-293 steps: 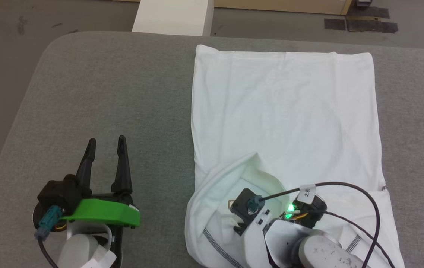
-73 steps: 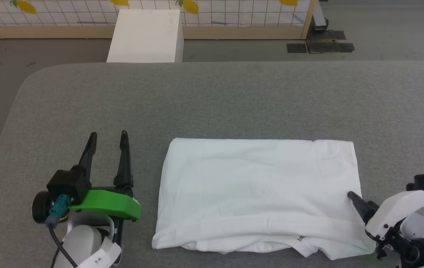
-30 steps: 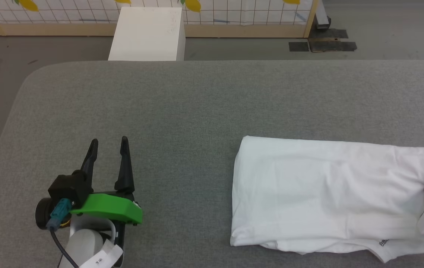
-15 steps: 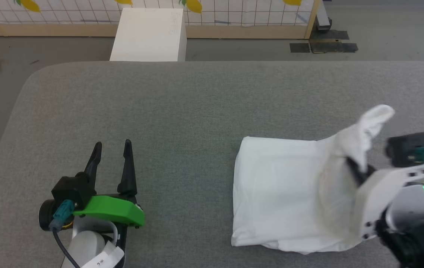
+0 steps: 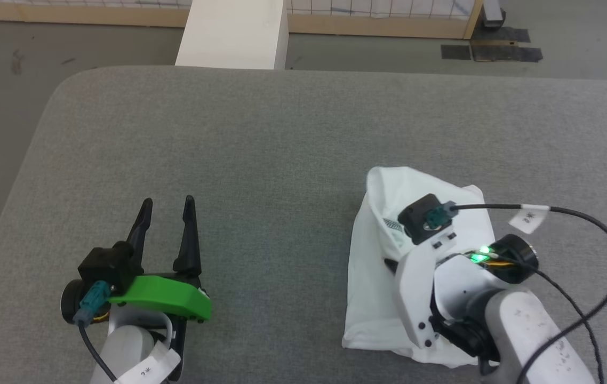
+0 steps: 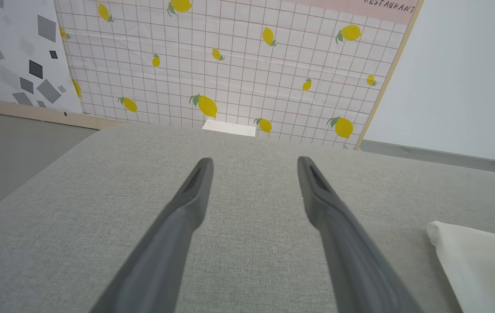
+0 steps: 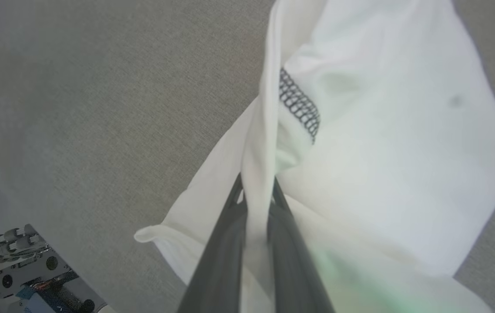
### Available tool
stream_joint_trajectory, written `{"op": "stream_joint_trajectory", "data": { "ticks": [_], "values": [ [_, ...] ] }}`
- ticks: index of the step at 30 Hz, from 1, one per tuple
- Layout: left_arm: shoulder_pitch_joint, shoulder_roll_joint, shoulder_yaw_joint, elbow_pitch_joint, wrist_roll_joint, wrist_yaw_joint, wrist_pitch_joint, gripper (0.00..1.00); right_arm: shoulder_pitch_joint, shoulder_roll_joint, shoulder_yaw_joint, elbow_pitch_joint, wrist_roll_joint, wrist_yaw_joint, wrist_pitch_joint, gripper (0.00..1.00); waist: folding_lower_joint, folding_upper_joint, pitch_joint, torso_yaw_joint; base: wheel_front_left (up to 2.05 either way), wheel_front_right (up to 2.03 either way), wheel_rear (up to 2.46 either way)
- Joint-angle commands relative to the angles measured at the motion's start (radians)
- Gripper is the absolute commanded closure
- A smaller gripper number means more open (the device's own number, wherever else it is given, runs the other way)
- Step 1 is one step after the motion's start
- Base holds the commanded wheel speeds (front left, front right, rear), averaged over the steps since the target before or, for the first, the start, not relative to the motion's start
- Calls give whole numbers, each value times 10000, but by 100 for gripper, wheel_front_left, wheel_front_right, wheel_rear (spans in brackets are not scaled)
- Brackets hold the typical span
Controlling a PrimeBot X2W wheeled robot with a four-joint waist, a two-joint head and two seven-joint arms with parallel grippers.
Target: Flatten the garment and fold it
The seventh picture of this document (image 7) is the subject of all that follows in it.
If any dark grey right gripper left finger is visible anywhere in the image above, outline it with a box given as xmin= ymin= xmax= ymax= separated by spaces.
xmin=177 ymin=173 xmax=249 ymax=313

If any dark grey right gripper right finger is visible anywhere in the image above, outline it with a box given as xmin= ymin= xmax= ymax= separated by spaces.
xmin=267 ymin=177 xmax=336 ymax=313

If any white t-shirt with grey stitching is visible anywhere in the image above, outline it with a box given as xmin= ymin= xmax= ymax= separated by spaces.
xmin=134 ymin=0 xmax=495 ymax=313

